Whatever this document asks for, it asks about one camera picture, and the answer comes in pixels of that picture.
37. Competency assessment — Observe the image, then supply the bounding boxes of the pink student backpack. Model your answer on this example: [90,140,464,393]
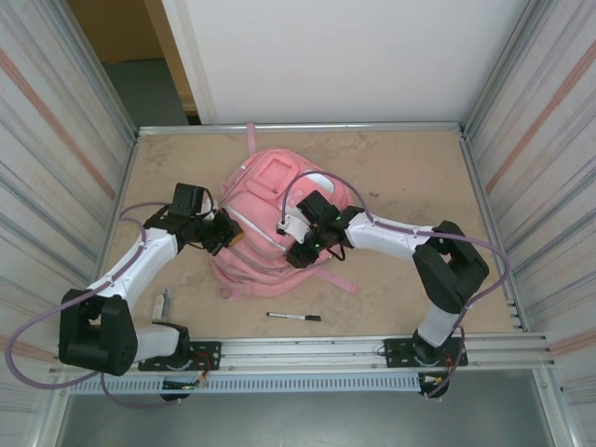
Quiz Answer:
[210,121,358,302]

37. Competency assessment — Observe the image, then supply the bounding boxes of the black marker pen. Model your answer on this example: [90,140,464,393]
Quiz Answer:
[265,310,321,323]

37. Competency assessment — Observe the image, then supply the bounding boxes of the brown wooden door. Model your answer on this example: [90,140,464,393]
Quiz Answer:
[67,0,196,113]

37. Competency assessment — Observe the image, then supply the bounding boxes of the aluminium frame rail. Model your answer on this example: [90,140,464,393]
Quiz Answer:
[458,129,532,334]
[136,121,468,137]
[83,132,141,339]

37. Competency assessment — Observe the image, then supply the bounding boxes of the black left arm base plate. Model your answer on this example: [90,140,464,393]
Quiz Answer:
[139,341,224,373]

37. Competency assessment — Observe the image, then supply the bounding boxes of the long aluminium base rail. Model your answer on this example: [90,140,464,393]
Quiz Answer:
[48,331,558,376]

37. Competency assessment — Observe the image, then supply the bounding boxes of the white door frame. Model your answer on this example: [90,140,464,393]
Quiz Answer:
[160,0,220,127]

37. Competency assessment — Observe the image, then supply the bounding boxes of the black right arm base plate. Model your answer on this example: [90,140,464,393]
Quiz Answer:
[380,337,469,371]

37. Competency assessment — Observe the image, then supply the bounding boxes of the slotted grey cable duct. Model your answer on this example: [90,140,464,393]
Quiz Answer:
[68,374,420,396]

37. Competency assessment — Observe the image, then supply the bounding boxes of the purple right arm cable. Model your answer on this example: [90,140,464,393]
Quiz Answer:
[278,170,512,400]

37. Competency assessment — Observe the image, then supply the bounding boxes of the aluminium frame post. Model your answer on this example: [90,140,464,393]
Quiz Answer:
[463,0,549,136]

